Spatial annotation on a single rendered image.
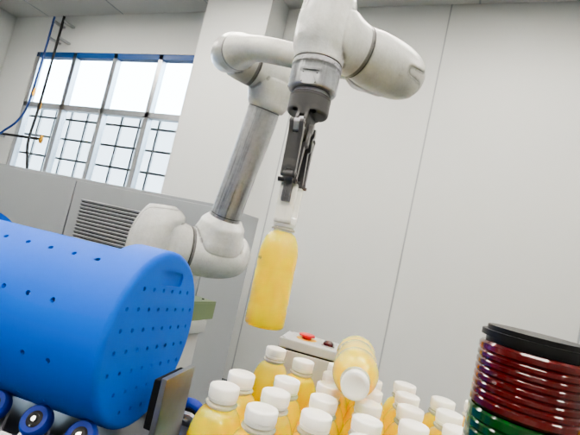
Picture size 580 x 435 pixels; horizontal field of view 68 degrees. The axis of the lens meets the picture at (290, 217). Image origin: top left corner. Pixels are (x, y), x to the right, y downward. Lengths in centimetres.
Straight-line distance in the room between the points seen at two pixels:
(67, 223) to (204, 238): 179
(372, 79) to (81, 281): 61
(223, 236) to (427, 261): 211
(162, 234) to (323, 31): 80
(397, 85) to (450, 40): 286
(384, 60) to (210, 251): 81
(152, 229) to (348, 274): 221
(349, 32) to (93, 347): 64
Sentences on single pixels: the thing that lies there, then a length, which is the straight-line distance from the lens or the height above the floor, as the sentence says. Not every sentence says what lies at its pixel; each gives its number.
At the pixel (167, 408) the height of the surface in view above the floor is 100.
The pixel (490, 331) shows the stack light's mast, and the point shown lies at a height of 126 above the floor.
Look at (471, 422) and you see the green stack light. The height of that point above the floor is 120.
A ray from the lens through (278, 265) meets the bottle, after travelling 72.
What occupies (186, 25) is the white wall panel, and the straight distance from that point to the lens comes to 483.
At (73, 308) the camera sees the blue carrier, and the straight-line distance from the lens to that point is 67.
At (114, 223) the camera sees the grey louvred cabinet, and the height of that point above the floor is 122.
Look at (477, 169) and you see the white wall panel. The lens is 335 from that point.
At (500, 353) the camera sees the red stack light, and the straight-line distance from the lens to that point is 30.
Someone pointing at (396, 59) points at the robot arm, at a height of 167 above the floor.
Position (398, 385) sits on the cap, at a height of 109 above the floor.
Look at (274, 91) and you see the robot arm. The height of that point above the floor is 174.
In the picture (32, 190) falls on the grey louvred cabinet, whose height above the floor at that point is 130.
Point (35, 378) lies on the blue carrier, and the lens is 73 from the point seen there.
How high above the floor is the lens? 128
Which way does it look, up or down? 5 degrees up
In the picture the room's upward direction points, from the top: 13 degrees clockwise
